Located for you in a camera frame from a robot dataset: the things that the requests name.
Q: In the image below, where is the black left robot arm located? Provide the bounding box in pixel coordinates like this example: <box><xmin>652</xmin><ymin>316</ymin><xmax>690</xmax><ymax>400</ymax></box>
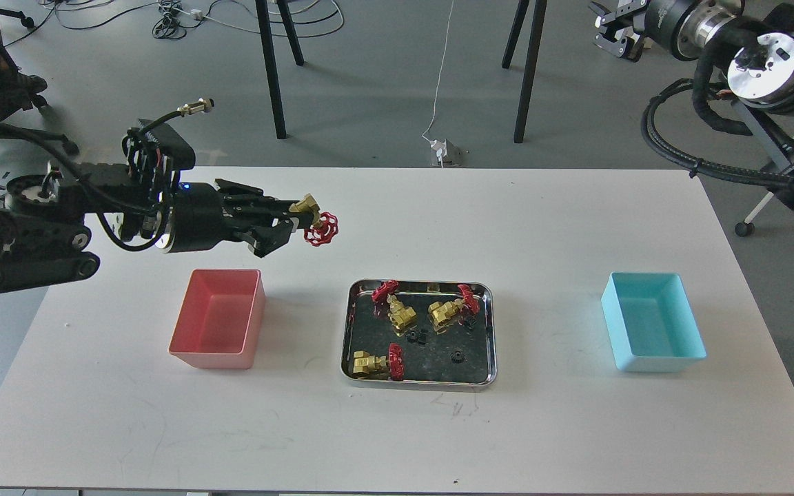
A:
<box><xmin>0</xmin><ymin>99</ymin><xmax>322</xmax><ymax>294</ymax></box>

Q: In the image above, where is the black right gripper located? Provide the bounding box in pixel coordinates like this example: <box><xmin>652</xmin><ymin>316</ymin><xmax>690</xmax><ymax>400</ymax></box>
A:
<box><xmin>589</xmin><ymin>1</ymin><xmax>746</xmax><ymax>63</ymax></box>

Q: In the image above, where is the white power adapter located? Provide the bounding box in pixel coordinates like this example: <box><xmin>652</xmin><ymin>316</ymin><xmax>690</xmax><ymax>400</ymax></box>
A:
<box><xmin>429</xmin><ymin>139</ymin><xmax>464</xmax><ymax>167</ymax></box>

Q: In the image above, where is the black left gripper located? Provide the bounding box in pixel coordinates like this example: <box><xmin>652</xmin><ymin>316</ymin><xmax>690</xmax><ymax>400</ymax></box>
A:
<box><xmin>161</xmin><ymin>179</ymin><xmax>301</xmax><ymax>258</ymax></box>

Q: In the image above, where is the pink plastic box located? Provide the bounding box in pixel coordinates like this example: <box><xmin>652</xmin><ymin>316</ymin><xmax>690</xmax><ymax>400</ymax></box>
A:
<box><xmin>168</xmin><ymin>268</ymin><xmax>267</xmax><ymax>370</ymax></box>

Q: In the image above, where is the brass valve top middle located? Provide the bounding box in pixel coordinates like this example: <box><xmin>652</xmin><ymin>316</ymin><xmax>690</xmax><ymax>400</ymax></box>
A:
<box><xmin>371</xmin><ymin>280</ymin><xmax>417</xmax><ymax>336</ymax></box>

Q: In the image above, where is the small black gear lower right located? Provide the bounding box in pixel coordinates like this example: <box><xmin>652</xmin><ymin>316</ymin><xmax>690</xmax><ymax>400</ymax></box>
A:
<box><xmin>449</xmin><ymin>349</ymin><xmax>466</xmax><ymax>364</ymax></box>

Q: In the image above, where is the brass valve red handwheel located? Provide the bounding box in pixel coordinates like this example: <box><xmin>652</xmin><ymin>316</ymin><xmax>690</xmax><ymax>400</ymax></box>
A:
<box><xmin>289</xmin><ymin>194</ymin><xmax>339</xmax><ymax>246</ymax></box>

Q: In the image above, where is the black floor cables bundle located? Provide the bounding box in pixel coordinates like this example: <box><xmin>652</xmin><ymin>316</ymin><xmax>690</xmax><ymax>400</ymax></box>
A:
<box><xmin>39</xmin><ymin>0</ymin><xmax>346</xmax><ymax>41</ymax></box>

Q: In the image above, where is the brass valve top right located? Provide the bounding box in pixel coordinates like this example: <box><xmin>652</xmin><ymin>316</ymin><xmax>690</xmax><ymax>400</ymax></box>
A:
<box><xmin>428</xmin><ymin>285</ymin><xmax>481</xmax><ymax>335</ymax></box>

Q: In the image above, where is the black table leg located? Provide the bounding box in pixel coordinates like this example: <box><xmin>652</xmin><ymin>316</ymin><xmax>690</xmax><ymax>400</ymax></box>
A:
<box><xmin>501</xmin><ymin>1</ymin><xmax>548</xmax><ymax>144</ymax></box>
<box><xmin>255</xmin><ymin>0</ymin><xmax>305</xmax><ymax>139</ymax></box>

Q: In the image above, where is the brass valve bottom left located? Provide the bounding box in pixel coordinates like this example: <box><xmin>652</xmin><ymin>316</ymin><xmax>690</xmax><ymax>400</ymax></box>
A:
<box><xmin>350</xmin><ymin>343</ymin><xmax>405</xmax><ymax>381</ymax></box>

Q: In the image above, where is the black table leg right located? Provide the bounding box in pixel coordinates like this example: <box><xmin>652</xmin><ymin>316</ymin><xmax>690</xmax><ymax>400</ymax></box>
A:
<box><xmin>501</xmin><ymin>1</ymin><xmax>548</xmax><ymax>144</ymax></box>

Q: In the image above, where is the small black gear centre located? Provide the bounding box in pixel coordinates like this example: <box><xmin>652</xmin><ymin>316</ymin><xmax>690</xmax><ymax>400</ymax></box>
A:
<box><xmin>405</xmin><ymin>329</ymin><xmax>429</xmax><ymax>346</ymax></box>

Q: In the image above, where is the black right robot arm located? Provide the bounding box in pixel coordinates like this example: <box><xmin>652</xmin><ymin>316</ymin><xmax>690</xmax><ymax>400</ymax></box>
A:
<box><xmin>589</xmin><ymin>1</ymin><xmax>794</xmax><ymax>211</ymax></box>

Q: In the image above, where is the metal tray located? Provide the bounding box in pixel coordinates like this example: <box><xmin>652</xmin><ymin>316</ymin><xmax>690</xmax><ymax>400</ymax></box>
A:
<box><xmin>340</xmin><ymin>279</ymin><xmax>498</xmax><ymax>389</ymax></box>

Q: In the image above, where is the black table leg left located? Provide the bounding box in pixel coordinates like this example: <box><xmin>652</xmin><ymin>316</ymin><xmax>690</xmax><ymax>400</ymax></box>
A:
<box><xmin>255</xmin><ymin>0</ymin><xmax>305</xmax><ymax>139</ymax></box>

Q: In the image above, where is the light blue plastic box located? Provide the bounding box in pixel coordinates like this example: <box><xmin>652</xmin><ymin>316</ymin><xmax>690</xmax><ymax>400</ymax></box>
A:
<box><xmin>601</xmin><ymin>272</ymin><xmax>708</xmax><ymax>373</ymax></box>

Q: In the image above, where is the white cable on floor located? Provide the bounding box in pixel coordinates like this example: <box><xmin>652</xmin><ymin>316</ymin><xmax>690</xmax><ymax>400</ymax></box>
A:
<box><xmin>422</xmin><ymin>0</ymin><xmax>456</xmax><ymax>145</ymax></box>

